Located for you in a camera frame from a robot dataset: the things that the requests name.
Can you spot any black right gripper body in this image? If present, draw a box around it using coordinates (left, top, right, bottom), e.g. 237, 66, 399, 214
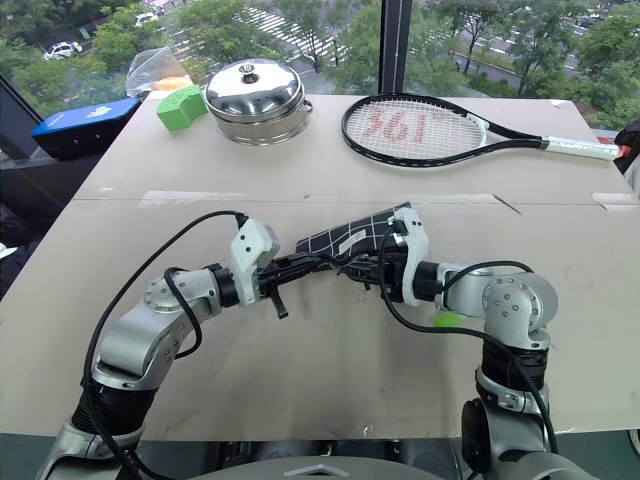
379, 246, 409, 303

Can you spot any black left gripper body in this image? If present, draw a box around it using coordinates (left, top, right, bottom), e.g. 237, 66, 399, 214
255, 257, 301, 305

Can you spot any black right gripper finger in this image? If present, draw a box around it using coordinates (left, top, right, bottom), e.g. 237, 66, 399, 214
342, 254, 385, 275
349, 271, 385, 295

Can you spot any black grid pouch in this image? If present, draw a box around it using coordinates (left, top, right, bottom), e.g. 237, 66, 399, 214
294, 201, 416, 272

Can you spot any clear tape strip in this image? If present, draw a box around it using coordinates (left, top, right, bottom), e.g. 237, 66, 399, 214
138, 190, 250, 210
591, 191, 640, 212

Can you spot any steel pot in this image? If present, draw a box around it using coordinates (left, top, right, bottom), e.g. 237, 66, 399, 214
212, 98, 315, 148

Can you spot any steel pot lid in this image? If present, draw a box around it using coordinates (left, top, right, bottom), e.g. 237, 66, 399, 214
203, 58, 305, 122

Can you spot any green foam block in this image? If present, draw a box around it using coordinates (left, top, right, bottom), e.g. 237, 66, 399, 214
156, 84, 209, 134

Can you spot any orange item in bag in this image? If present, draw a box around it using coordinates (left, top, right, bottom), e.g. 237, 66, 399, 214
151, 75, 192, 93

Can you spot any black and white tennis racket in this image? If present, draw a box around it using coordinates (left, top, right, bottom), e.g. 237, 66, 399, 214
341, 93, 622, 170

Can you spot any blue case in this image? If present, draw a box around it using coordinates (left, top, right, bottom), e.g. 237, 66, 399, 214
31, 97, 143, 162

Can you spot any clear plastic bag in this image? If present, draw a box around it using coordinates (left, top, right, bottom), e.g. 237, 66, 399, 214
125, 47, 194, 99

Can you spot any white car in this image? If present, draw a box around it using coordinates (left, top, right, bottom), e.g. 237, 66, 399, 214
42, 40, 84, 62

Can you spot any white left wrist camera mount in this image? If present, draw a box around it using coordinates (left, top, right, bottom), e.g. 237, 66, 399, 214
228, 216, 282, 307

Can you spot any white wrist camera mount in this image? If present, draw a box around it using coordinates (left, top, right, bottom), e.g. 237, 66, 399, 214
228, 216, 282, 307
387, 208, 431, 306

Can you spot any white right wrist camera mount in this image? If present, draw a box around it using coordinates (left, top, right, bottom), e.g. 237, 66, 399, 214
387, 208, 431, 306

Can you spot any dark window frame post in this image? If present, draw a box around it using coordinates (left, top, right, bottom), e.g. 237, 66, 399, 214
380, 0, 413, 96

